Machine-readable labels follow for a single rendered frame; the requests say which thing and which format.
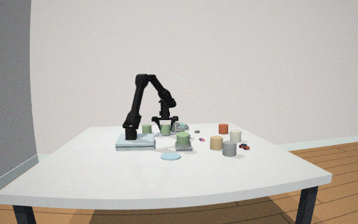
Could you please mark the orange cylinder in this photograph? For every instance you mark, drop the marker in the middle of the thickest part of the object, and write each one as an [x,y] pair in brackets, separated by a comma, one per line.
[223,128]

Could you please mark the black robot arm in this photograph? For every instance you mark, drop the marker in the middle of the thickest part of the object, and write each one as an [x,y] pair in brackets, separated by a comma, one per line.
[133,118]

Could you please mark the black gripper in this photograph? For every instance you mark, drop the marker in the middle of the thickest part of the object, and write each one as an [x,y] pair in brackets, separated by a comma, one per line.
[164,116]

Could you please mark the small red toy car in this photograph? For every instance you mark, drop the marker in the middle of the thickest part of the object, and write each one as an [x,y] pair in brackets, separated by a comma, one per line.
[244,146]

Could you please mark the white cylinder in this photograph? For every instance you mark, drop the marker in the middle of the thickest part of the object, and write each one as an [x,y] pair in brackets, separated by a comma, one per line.
[235,135]

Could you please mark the tan cylinder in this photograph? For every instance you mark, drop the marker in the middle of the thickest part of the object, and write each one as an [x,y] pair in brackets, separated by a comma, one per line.
[216,143]

